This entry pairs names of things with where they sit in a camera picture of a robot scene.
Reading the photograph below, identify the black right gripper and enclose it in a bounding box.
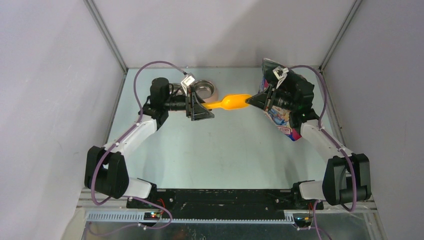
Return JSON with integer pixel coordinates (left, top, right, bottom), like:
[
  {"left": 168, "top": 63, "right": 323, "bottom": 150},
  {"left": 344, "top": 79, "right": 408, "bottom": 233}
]
[{"left": 246, "top": 82, "right": 299, "bottom": 112}]

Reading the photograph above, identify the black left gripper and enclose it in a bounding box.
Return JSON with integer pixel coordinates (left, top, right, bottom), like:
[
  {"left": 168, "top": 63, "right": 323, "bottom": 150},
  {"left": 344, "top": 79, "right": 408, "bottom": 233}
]
[{"left": 163, "top": 86, "right": 214, "bottom": 121}]

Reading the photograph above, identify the pink double pet feeder base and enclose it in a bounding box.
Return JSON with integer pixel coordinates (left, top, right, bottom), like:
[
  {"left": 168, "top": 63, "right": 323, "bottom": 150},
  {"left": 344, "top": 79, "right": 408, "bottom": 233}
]
[{"left": 172, "top": 80, "right": 220, "bottom": 104}]

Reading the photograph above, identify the yellow plastic food scoop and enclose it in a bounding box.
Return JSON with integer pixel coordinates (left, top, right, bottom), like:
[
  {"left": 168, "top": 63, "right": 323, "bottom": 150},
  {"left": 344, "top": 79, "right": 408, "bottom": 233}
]
[{"left": 201, "top": 94, "right": 251, "bottom": 111}]

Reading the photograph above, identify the colourful cat food bag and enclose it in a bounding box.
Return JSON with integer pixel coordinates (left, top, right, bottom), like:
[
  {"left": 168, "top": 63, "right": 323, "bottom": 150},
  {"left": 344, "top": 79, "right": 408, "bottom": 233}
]
[{"left": 258, "top": 58, "right": 319, "bottom": 141}]

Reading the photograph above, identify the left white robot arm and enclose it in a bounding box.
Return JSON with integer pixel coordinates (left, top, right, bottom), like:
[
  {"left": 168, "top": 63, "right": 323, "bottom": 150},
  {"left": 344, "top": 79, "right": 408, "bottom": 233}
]
[{"left": 84, "top": 73, "right": 214, "bottom": 208}]

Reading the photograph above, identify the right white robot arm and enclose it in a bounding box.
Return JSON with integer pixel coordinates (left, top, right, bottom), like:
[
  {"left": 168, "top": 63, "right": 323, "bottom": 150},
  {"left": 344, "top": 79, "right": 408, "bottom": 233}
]
[{"left": 246, "top": 69, "right": 372, "bottom": 212}]

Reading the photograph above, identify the right steel bowl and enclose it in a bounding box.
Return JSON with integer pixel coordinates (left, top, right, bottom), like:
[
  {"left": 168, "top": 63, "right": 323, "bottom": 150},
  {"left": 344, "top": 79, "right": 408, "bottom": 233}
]
[{"left": 193, "top": 80, "right": 216, "bottom": 99}]

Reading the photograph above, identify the steel bowl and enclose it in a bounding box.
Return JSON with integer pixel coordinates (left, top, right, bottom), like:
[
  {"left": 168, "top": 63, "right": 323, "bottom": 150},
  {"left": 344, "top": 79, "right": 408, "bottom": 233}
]
[
  {"left": 169, "top": 83, "right": 185, "bottom": 96},
  {"left": 193, "top": 80, "right": 216, "bottom": 99}
]

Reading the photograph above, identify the left steel bowl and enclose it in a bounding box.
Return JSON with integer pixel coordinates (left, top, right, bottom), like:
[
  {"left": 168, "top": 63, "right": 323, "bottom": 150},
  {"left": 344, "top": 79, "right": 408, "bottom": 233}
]
[{"left": 169, "top": 83, "right": 185, "bottom": 96}]

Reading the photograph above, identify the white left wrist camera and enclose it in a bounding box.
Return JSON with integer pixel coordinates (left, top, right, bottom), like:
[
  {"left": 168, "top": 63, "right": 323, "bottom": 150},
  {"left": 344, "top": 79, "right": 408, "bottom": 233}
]
[{"left": 180, "top": 73, "right": 196, "bottom": 92}]

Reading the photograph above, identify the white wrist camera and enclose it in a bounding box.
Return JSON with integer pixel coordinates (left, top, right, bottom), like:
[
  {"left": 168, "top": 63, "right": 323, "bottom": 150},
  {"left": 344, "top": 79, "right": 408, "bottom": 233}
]
[
  {"left": 272, "top": 66, "right": 289, "bottom": 89},
  {"left": 180, "top": 73, "right": 196, "bottom": 92}
]

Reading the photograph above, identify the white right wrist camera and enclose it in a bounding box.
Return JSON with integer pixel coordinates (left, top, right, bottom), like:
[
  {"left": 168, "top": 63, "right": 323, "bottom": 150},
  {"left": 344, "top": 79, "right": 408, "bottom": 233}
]
[{"left": 272, "top": 66, "right": 289, "bottom": 89}]

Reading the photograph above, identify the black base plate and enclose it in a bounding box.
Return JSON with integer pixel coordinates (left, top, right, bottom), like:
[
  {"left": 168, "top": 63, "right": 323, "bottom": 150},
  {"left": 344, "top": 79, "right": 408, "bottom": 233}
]
[{"left": 126, "top": 188, "right": 315, "bottom": 221}]

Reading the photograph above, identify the aluminium corner post right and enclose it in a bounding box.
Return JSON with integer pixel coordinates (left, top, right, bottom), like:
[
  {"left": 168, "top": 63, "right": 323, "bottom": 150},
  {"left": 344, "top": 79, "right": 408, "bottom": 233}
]
[{"left": 319, "top": 0, "right": 363, "bottom": 72}]

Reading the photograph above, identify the aluminium corner post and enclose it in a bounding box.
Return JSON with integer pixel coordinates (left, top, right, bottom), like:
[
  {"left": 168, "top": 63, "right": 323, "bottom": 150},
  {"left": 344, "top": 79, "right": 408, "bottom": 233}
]
[
  {"left": 83, "top": 0, "right": 129, "bottom": 74},
  {"left": 319, "top": 0, "right": 363, "bottom": 72}
]

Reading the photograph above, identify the aluminium corner post left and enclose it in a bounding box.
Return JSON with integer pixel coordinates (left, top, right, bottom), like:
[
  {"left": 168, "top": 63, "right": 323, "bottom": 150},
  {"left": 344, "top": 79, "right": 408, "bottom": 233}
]
[{"left": 83, "top": 0, "right": 129, "bottom": 74}]

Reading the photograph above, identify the grey slotted cable duct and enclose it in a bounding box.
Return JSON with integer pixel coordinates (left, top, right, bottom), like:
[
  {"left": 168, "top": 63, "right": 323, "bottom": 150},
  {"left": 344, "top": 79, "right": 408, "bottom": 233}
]
[{"left": 85, "top": 211, "right": 296, "bottom": 225}]

